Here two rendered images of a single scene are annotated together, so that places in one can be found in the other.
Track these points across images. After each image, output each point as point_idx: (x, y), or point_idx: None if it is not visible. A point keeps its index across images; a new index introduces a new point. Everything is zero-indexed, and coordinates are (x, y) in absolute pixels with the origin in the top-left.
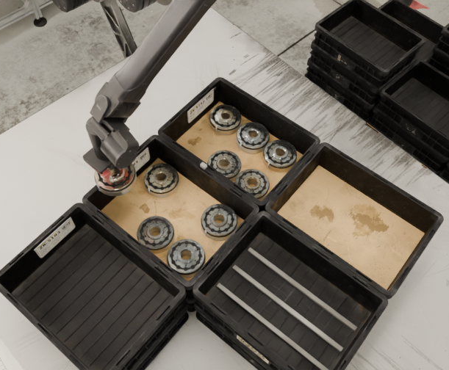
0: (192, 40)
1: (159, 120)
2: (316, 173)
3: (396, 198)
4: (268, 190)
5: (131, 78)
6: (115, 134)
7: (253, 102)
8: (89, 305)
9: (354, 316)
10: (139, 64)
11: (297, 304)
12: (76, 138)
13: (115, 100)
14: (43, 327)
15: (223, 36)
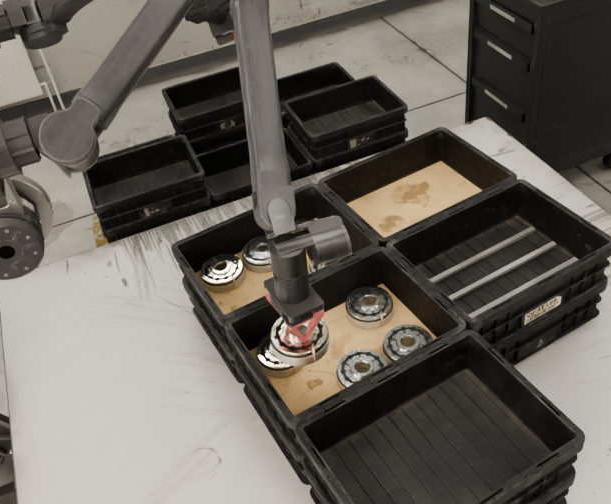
0: (38, 311)
1: (150, 377)
2: None
3: (405, 155)
4: None
5: (278, 152)
6: (315, 227)
7: (229, 224)
8: (443, 474)
9: (518, 228)
10: (271, 132)
11: (494, 265)
12: (115, 492)
13: (287, 189)
14: (487, 496)
15: (59, 278)
